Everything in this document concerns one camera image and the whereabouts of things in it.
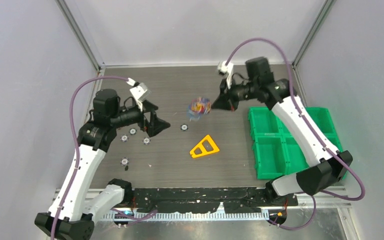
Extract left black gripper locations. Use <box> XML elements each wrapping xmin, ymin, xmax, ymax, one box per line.
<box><xmin>110</xmin><ymin>98</ymin><xmax>170</xmax><ymax>136</ymax></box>

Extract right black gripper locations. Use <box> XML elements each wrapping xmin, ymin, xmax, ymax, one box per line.
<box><xmin>212</xmin><ymin>75</ymin><xmax>260</xmax><ymax>111</ymax></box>

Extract colourful wire bundle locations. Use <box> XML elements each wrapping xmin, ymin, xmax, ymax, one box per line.
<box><xmin>186</xmin><ymin>96</ymin><xmax>213</xmax><ymax>119</ymax></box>

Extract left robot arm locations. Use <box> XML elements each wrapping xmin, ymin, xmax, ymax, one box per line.
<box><xmin>34</xmin><ymin>84</ymin><xmax>170</xmax><ymax>240</ymax></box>

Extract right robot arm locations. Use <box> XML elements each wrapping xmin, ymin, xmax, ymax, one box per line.
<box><xmin>211</xmin><ymin>57</ymin><xmax>353</xmax><ymax>205</ymax></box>

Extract poker chip middle left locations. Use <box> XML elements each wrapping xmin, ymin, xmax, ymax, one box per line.
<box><xmin>142</xmin><ymin>137</ymin><xmax>151</xmax><ymax>145</ymax></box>

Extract poker chip by gripper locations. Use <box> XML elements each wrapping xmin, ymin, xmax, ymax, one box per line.
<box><xmin>129</xmin><ymin>128</ymin><xmax>137</xmax><ymax>135</ymax></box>

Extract poker chip centre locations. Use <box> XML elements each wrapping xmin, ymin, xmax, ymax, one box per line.
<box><xmin>180</xmin><ymin>124</ymin><xmax>189</xmax><ymax>131</ymax></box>

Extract poker chip near red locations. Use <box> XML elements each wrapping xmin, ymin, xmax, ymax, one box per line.
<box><xmin>120</xmin><ymin>134</ymin><xmax>129</xmax><ymax>142</ymax></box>

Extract poker chip lower left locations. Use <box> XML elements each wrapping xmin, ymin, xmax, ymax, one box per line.
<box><xmin>120</xmin><ymin>157</ymin><xmax>129</xmax><ymax>166</ymax></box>

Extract green plastic bin organiser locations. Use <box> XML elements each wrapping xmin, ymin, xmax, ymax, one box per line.
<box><xmin>247</xmin><ymin>106</ymin><xmax>350</xmax><ymax>181</ymax></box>

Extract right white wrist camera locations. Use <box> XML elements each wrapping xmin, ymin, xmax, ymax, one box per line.
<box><xmin>217</xmin><ymin>60</ymin><xmax>234</xmax><ymax>89</ymax></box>

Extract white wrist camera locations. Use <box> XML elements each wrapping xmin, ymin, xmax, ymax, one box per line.
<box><xmin>126</xmin><ymin>77</ymin><xmax>151</xmax><ymax>112</ymax></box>
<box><xmin>217</xmin><ymin>60</ymin><xmax>234</xmax><ymax>89</ymax></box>

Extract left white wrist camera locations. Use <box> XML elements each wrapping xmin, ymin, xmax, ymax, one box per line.
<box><xmin>126</xmin><ymin>77</ymin><xmax>151</xmax><ymax>112</ymax></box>

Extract yellow triangular plastic frame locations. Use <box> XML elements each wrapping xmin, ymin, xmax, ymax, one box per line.
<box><xmin>189</xmin><ymin>134</ymin><xmax>220</xmax><ymax>159</ymax></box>

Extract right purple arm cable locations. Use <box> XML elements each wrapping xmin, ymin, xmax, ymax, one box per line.
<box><xmin>225</xmin><ymin>37</ymin><xmax>367</xmax><ymax>231</ymax></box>

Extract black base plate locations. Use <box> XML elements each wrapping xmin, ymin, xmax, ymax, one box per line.
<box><xmin>127</xmin><ymin>186</ymin><xmax>298</xmax><ymax>214</ymax></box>

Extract white slotted cable duct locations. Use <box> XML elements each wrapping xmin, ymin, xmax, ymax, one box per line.
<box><xmin>114</xmin><ymin>210</ymin><xmax>279</xmax><ymax>222</ymax></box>

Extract aluminium frame rail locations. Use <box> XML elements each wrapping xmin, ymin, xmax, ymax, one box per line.
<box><xmin>292</xmin><ymin>185</ymin><xmax>352</xmax><ymax>209</ymax></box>

